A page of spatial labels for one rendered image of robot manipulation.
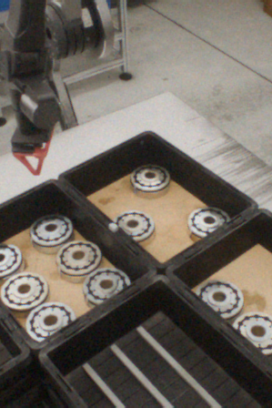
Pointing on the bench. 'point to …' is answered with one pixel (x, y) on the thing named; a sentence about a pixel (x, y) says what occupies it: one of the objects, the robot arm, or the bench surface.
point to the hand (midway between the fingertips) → (39, 162)
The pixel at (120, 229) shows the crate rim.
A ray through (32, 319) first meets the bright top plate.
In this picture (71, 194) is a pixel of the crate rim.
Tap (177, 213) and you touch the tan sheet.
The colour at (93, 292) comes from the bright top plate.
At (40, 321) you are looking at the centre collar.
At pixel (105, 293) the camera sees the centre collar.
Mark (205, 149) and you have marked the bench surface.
